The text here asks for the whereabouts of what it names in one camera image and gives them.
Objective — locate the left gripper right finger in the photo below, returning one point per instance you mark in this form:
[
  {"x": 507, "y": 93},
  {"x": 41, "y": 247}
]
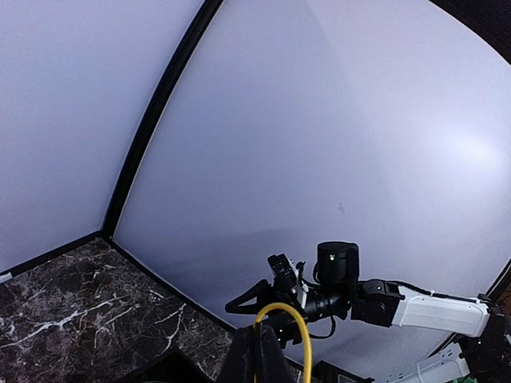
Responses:
[{"x": 270, "y": 364}]

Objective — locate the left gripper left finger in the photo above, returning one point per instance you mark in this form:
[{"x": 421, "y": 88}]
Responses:
[{"x": 239, "y": 363}]

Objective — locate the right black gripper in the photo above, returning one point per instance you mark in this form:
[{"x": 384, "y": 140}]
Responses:
[{"x": 313, "y": 301}]

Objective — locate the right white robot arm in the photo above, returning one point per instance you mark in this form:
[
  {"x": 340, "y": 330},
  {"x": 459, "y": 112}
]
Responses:
[{"x": 480, "y": 351}]

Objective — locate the black bin near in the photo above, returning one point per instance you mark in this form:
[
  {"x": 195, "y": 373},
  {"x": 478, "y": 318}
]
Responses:
[{"x": 171, "y": 366}]

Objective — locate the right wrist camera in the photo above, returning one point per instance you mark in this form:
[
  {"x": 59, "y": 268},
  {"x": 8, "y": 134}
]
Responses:
[{"x": 337, "y": 265}]

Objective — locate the right black corner post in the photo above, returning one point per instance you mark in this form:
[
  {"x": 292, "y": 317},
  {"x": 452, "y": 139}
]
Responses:
[{"x": 501, "y": 283}]

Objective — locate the black corner post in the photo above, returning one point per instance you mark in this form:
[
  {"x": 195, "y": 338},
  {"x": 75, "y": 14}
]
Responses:
[
  {"x": 154, "y": 112},
  {"x": 501, "y": 283}
]

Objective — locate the left black corner post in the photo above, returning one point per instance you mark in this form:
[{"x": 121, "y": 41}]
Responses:
[{"x": 154, "y": 112}]

